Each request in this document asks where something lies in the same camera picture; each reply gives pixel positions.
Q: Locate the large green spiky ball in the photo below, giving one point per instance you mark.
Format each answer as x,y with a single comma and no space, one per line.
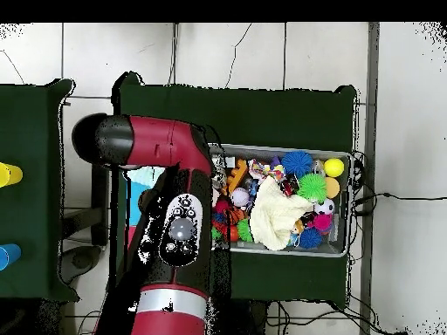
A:
312,187

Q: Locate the blue plastic cup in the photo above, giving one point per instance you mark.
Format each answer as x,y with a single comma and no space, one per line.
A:
10,255

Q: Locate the dark green tablecloth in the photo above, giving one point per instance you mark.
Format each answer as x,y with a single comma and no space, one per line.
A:
272,115
31,122

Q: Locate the grey round floor base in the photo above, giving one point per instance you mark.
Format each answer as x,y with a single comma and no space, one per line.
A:
82,260

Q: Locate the large blue spiky ball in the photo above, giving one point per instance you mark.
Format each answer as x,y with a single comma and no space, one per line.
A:
297,163

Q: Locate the plain yellow ball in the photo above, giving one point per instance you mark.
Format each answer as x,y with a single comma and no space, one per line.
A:
334,167

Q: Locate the yellow plastic cup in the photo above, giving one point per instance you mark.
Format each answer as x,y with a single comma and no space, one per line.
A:
12,174

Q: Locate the small soccer ball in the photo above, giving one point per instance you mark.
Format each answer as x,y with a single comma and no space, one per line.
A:
325,207

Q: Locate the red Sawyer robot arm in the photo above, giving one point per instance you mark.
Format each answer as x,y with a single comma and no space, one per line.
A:
153,141

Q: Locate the cream waffle cloth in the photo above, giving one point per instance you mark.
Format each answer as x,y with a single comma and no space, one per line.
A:
276,216

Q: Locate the wooden box with three holes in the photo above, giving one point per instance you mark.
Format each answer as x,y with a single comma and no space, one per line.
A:
138,206

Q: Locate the colourful patterned cloth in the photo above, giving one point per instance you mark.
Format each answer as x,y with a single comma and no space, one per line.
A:
260,170

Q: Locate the pink spiky ball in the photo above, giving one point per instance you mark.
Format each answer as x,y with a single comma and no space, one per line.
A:
322,222

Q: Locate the black upright panel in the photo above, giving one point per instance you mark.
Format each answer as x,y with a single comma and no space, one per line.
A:
100,209

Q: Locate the shallow metal mesh bin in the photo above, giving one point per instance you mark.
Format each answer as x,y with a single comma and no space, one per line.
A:
279,149

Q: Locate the orange plastic comb block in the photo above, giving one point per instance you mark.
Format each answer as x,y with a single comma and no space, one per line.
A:
234,178

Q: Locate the white baseball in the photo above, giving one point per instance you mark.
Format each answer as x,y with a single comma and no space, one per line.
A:
240,197

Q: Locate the pale orange ball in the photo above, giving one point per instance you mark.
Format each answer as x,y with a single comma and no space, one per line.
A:
334,187

